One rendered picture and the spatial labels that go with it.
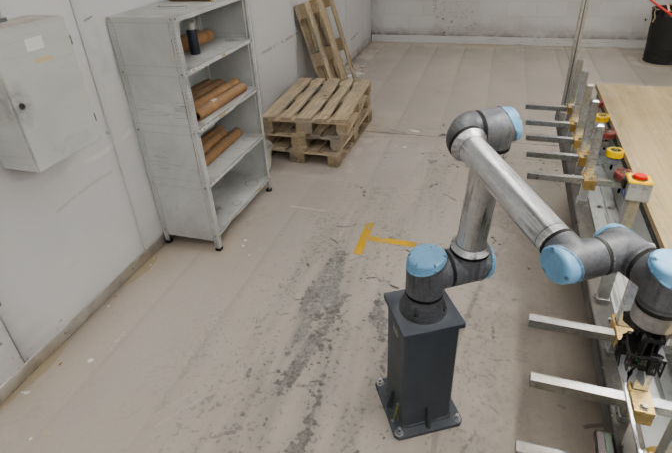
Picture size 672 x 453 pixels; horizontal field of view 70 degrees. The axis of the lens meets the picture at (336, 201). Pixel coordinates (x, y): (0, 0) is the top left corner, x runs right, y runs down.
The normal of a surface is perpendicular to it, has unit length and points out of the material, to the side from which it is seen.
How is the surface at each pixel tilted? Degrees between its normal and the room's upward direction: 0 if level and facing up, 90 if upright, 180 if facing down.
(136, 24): 90
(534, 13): 90
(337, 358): 0
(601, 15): 90
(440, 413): 90
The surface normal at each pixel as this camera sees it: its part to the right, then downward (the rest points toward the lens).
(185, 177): -0.29, 0.50
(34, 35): 0.96, 0.11
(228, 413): -0.04, -0.86
